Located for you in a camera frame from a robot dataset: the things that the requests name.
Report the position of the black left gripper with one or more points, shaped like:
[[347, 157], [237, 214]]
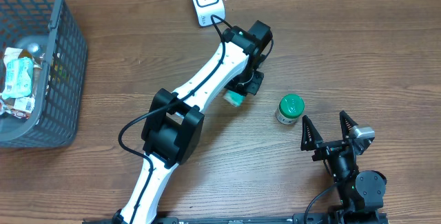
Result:
[[253, 89]]

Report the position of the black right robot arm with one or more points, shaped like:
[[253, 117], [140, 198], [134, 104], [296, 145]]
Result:
[[361, 192]]

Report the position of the yellow liquid bottle silver cap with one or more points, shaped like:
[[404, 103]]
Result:
[[36, 46]]

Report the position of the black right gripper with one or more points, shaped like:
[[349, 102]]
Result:
[[331, 149]]

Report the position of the grey plastic mesh basket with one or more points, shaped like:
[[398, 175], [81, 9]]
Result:
[[56, 105]]

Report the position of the green lid white jar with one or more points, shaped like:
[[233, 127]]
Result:
[[290, 109]]

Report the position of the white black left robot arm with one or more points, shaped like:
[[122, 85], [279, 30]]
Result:
[[166, 136]]

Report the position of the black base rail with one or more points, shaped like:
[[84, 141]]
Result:
[[241, 220]]

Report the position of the teal white tissue packet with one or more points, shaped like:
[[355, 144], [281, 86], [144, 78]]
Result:
[[233, 98]]

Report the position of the teal packet in basket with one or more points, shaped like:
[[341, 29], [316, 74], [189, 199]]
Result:
[[19, 78]]

